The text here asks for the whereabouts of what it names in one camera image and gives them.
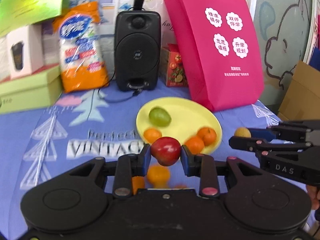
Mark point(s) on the black speaker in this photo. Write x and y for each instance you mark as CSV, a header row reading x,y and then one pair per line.
x,y
137,48

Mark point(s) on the small kiwi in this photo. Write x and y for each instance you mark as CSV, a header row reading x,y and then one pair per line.
x,y
242,132

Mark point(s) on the bright green gift box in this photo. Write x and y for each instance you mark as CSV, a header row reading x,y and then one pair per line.
x,y
19,13

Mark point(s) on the light green flat box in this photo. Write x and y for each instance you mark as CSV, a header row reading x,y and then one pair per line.
x,y
38,90

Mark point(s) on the small orange top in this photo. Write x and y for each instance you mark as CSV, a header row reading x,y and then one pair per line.
x,y
151,135

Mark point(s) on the person's right hand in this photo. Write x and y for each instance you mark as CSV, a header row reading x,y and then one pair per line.
x,y
314,195

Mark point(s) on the green apple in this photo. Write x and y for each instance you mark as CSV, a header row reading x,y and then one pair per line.
x,y
159,117

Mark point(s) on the pink tote bag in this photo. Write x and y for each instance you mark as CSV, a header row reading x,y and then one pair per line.
x,y
220,51

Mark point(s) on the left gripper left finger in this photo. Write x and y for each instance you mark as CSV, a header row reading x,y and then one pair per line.
x,y
127,167

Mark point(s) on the blue printed tablecloth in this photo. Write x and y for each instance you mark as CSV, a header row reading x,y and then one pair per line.
x,y
57,175

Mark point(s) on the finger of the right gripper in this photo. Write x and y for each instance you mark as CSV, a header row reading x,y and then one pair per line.
x,y
260,145
294,131

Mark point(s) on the red apple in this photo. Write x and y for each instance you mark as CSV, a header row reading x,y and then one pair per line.
x,y
166,150

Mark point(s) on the white cup box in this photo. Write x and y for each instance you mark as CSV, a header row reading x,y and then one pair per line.
x,y
24,49

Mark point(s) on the red juice carton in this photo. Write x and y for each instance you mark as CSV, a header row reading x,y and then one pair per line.
x,y
171,69

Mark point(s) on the yellow round plate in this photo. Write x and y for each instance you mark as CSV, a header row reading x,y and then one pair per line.
x,y
187,117

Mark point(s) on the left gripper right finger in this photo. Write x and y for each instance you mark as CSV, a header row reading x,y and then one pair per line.
x,y
202,166

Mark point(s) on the orange paper cup pack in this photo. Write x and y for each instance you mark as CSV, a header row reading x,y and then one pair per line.
x,y
82,65

